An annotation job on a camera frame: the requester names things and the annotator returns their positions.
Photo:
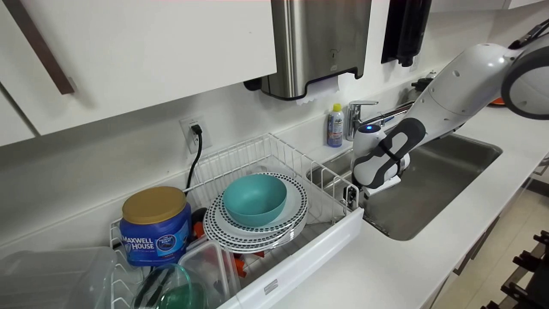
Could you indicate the green glass bowl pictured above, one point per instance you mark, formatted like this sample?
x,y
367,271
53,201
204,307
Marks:
x,y
182,294

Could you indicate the orange utensil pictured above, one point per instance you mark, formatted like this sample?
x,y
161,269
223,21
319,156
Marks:
x,y
246,264

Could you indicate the pale blue plate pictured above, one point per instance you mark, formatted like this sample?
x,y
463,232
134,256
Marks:
x,y
292,206

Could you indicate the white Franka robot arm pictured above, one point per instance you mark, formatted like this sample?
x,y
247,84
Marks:
x,y
469,86

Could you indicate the cream lower cabinet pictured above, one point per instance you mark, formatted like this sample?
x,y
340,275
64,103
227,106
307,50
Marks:
x,y
474,245

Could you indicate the dish soap bottle yellow cap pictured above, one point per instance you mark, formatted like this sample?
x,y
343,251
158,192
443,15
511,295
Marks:
x,y
335,129

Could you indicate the chrome sink faucet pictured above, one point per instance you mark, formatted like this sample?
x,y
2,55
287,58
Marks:
x,y
355,117

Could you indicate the stainless paper towel dispenser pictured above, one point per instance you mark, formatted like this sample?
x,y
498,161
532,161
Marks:
x,y
314,39

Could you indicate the blue coffee can tan lid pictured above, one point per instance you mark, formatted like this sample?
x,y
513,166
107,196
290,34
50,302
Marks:
x,y
155,233

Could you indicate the clear glass container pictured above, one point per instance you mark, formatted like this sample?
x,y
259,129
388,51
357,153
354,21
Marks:
x,y
215,268

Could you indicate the white plate black-dotted rim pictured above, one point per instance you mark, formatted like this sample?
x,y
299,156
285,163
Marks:
x,y
251,240

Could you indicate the white wall outlet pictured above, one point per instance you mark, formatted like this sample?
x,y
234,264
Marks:
x,y
185,134

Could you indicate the stainless steel sink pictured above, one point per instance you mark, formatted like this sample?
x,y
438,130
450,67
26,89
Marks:
x,y
446,189

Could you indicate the white dish rack tray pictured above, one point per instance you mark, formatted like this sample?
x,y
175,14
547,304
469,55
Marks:
x,y
309,257

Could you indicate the black metal cart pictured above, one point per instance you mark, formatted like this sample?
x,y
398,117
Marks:
x,y
529,275

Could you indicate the teal bowl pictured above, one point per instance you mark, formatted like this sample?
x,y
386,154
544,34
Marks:
x,y
254,199

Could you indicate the black hanging cloth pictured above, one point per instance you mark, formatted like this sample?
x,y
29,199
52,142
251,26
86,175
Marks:
x,y
405,27

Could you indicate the black utensil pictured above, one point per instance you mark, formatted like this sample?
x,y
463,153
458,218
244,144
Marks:
x,y
149,285

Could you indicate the white paper towel sheet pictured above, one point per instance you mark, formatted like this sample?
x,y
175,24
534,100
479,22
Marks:
x,y
319,91

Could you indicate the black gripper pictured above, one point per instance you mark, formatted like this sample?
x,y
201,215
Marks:
x,y
357,192

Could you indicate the clear plastic container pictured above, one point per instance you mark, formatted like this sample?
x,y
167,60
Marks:
x,y
52,280

